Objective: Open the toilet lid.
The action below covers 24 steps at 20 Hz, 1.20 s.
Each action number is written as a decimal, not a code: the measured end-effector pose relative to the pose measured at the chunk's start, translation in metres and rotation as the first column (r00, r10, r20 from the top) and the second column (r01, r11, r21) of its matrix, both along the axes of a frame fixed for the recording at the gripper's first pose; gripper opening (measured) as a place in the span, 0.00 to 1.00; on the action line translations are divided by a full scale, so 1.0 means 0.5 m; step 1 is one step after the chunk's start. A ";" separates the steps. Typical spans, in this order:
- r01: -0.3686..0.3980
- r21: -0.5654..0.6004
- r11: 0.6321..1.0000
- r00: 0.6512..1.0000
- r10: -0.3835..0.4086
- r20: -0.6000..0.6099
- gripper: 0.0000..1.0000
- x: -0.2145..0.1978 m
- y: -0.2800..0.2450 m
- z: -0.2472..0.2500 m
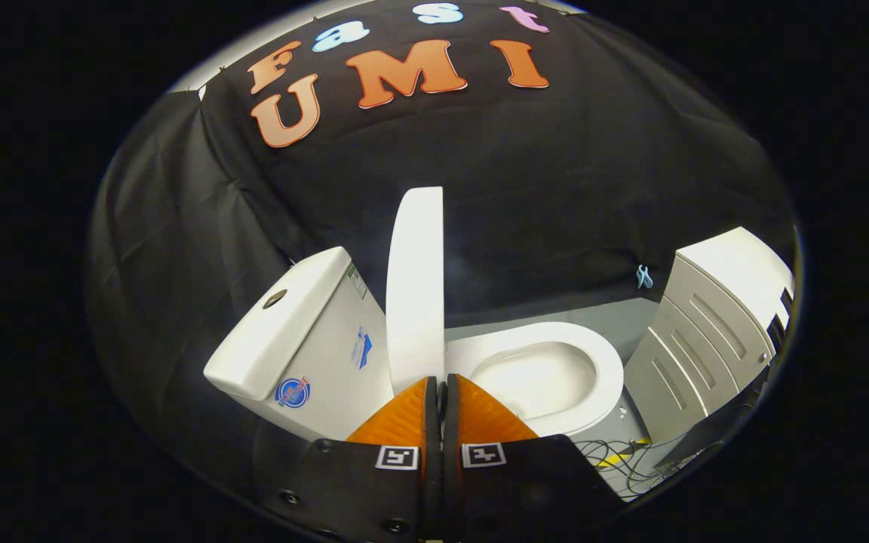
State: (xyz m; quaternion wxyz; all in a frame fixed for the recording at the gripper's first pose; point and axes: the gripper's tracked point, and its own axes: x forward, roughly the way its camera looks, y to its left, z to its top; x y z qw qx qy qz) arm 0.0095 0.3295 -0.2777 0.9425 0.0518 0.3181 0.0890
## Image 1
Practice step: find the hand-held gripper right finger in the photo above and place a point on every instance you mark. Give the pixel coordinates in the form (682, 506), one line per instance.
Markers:
(480, 422)

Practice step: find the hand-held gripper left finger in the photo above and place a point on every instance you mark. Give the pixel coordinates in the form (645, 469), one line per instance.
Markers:
(397, 422)

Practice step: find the white toilet lid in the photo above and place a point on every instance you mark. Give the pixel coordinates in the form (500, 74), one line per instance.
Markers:
(416, 286)

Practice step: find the white toilet tank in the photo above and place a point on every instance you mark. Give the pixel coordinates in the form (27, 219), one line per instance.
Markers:
(314, 339)

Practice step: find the yellow black floor tape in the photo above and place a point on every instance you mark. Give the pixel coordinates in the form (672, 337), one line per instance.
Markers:
(615, 458)

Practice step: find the blue clip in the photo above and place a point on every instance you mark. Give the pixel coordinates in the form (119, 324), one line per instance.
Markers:
(643, 277)

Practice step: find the black backdrop cloth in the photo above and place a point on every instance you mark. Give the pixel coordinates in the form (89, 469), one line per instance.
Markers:
(555, 188)

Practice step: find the white drawer cabinet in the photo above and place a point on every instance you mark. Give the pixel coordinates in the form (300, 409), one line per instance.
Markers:
(706, 324)

